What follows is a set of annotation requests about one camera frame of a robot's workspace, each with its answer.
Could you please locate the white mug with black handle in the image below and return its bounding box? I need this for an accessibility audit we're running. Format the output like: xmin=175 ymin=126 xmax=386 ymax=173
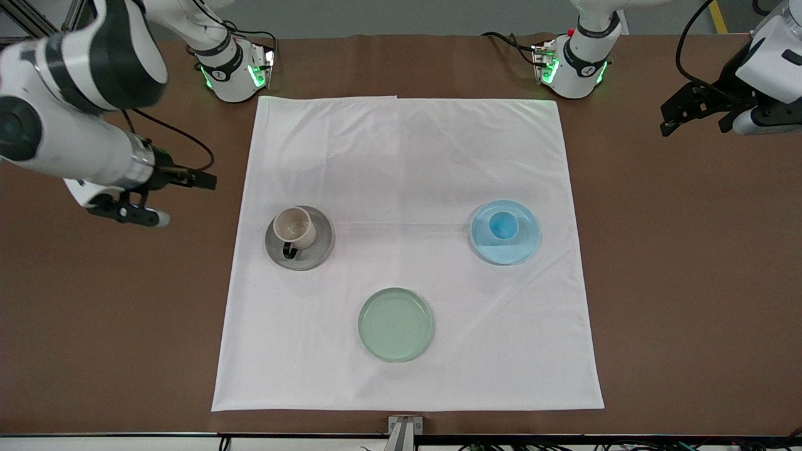
xmin=273 ymin=207 xmax=318 ymax=259

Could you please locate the small blue cup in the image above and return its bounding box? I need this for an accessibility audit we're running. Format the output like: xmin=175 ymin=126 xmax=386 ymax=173
xmin=488 ymin=212 xmax=519 ymax=241

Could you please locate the metal right base connector plate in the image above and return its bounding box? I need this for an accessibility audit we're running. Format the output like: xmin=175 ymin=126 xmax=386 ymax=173
xmin=249 ymin=43 xmax=277 ymax=89

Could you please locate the metal base connector plate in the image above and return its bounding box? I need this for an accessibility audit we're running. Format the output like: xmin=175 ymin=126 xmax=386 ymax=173
xmin=531 ymin=39 xmax=560 ymax=86
xmin=249 ymin=43 xmax=277 ymax=89

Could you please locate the gray round plate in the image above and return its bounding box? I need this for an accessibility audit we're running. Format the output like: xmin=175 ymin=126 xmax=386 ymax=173
xmin=264 ymin=205 xmax=336 ymax=271

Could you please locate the metal left base connector plate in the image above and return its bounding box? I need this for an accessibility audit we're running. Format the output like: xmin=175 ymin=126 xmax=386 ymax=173
xmin=531 ymin=39 xmax=560 ymax=86

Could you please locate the blue round plate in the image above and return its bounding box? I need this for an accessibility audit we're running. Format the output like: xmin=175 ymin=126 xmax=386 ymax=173
xmin=469 ymin=199 xmax=542 ymax=266

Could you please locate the green round plate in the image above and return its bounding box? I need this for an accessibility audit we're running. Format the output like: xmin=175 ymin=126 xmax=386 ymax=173
xmin=358 ymin=287 xmax=435 ymax=363

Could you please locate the white square cloth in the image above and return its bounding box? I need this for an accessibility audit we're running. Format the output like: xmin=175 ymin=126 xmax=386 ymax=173
xmin=211 ymin=95 xmax=605 ymax=413

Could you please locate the black right base cable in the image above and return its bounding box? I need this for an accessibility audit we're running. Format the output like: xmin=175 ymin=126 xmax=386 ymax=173
xmin=182 ymin=0 xmax=279 ymax=70

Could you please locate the black base cable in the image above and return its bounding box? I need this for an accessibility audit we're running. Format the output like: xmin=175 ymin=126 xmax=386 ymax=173
xmin=481 ymin=31 xmax=547 ymax=65
xmin=182 ymin=0 xmax=279 ymax=70

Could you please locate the black left base cable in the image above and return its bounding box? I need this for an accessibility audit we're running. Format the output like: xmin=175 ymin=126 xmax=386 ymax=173
xmin=481 ymin=31 xmax=547 ymax=65

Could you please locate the aluminium frame profile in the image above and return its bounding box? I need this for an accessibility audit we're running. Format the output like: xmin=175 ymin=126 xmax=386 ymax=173
xmin=0 ymin=0 xmax=88 ymax=44

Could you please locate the metal table edge bracket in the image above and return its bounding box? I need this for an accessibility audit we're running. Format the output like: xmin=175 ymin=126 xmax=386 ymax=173
xmin=387 ymin=415 xmax=424 ymax=451

